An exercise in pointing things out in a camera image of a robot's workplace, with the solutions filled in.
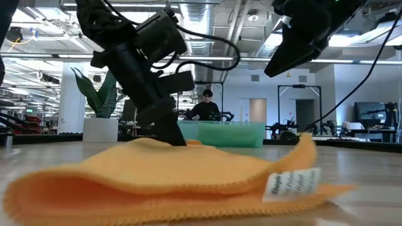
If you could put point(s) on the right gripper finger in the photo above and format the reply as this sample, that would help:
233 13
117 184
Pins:
298 50

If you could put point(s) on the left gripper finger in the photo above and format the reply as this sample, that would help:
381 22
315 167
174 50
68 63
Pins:
147 119
169 125

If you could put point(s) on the orange microfibre towel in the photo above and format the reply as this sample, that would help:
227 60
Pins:
157 175

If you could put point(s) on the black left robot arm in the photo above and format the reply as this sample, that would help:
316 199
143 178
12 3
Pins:
100 22

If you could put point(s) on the teal translucent plastic bin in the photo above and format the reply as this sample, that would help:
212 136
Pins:
188 130

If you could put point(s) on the dark background monitor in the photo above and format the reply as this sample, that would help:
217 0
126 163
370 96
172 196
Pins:
128 110

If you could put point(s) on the green snake plant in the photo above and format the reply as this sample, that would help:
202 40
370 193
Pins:
103 100

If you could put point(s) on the person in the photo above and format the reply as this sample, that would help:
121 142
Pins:
205 110

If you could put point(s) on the long white light strip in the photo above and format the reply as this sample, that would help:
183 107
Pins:
251 59

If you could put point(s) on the white plant pot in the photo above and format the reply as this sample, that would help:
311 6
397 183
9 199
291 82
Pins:
100 130

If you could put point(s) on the white pillar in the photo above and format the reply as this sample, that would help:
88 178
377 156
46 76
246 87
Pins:
67 103

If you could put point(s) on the background monitor on desk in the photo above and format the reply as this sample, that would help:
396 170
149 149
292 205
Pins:
369 111

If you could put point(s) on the red storage rack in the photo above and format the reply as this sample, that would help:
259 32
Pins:
29 124

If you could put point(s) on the silver ventilation duct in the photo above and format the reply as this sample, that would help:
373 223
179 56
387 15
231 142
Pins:
267 44
198 19

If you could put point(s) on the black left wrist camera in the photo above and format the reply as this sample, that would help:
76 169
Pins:
160 37

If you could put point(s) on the black aluminium table frame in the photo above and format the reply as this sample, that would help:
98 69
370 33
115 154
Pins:
361 146

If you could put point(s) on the black ceiling camera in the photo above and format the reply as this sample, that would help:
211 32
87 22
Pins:
14 34

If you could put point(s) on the silver metal post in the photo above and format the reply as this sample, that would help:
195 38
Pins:
8 141

